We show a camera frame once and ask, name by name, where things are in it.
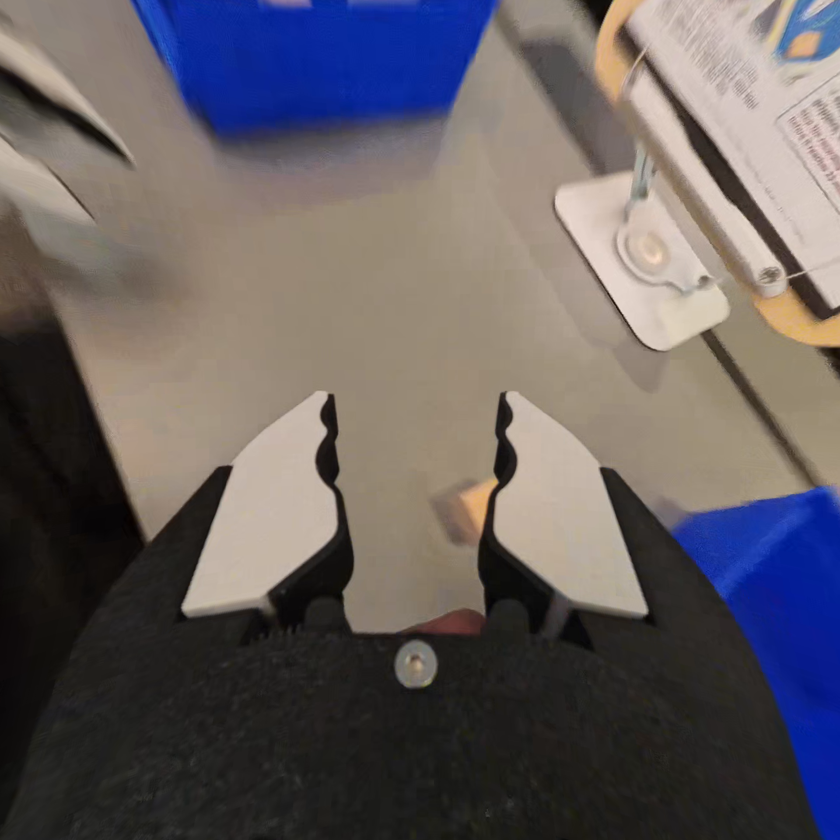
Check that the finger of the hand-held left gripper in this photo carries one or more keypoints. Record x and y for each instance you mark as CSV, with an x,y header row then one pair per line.
x,y
39,72
33,180

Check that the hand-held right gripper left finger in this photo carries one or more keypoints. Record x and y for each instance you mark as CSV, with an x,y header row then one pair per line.
x,y
262,525

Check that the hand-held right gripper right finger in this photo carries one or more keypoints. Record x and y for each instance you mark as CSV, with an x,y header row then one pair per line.
x,y
564,525

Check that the wooden cube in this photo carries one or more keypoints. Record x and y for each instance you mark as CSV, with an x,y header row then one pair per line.
x,y
476,508

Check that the blue plastic bin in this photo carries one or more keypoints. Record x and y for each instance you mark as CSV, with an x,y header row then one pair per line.
x,y
774,558
315,65

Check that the person's black pants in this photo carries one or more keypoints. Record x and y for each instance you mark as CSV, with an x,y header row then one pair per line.
x,y
46,459

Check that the white tablet stand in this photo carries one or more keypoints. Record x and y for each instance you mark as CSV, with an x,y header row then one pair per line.
x,y
735,85

